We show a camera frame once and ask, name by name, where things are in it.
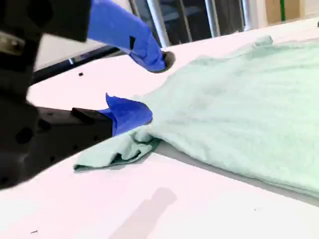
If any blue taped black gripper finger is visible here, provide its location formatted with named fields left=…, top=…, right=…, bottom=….
left=41, top=0, right=176, bottom=74
left=37, top=93, right=154, bottom=172

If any pale green T-shirt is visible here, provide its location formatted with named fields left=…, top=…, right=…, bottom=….
left=73, top=34, right=319, bottom=200

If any silver metal tube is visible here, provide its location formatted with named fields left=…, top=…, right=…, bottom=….
left=242, top=0, right=260, bottom=31
left=205, top=0, right=222, bottom=37
left=146, top=0, right=170, bottom=48

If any black edge strip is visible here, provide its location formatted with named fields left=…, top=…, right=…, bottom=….
left=31, top=46, right=122, bottom=84

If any beige cardboard panel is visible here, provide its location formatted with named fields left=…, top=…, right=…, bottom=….
left=265, top=0, right=319, bottom=26

